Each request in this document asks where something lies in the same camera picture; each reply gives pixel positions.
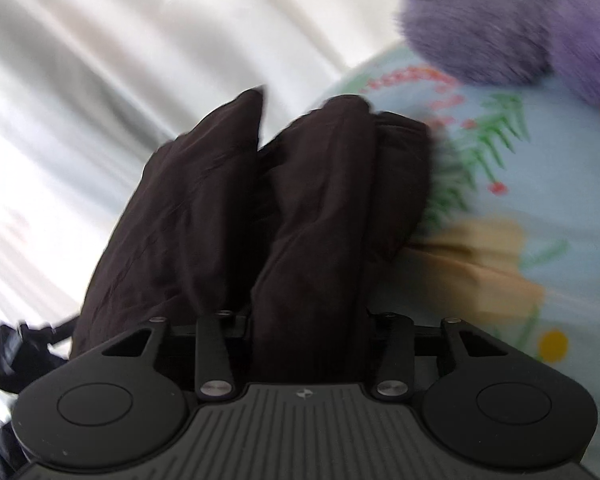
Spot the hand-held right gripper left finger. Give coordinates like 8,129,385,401
100,311,254,402

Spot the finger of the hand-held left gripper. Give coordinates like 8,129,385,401
20,316,81,348

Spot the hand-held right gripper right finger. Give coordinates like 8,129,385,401
367,312,502,404

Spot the dark brown jacket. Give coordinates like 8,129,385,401
72,87,435,387

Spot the light blue printed blanket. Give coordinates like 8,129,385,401
300,45,600,480

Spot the purple plush toy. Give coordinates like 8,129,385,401
397,0,600,111

